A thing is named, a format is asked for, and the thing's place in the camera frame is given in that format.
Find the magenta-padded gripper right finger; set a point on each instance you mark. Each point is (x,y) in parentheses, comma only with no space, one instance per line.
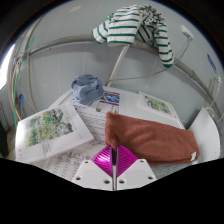
(140,173)

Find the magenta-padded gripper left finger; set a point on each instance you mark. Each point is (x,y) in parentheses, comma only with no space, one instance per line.
(87,173)

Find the brown towel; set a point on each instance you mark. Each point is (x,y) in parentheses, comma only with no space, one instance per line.
(150,138)

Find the printed table paper sheet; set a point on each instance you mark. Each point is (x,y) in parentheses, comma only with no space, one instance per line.
(63,163)

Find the white text paper sheet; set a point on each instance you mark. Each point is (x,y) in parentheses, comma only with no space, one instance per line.
(93,121)

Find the large plant photo booklet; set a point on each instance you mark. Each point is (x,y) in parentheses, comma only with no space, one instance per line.
(50,131)

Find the white appliance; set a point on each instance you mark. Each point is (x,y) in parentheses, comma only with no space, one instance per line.
(205,136)

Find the colourful printed leaflet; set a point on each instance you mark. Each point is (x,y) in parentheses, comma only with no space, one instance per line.
(109,101)

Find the blue-grey crumpled cloth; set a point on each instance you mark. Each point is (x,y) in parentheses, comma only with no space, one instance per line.
(87,89)

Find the thin white pipe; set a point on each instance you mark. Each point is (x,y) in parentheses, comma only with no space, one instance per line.
(118,63)

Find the green-white striped garment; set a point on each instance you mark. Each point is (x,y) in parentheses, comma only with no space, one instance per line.
(123,26)

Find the white wall tap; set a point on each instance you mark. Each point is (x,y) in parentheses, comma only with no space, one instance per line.
(217,80)

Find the blue wall sticker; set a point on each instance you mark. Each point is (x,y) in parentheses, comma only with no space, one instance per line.
(211,64)

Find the grey wall pipe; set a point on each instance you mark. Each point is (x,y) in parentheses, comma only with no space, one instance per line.
(66,40)

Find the white wall socket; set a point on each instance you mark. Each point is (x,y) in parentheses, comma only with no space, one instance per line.
(187,32)

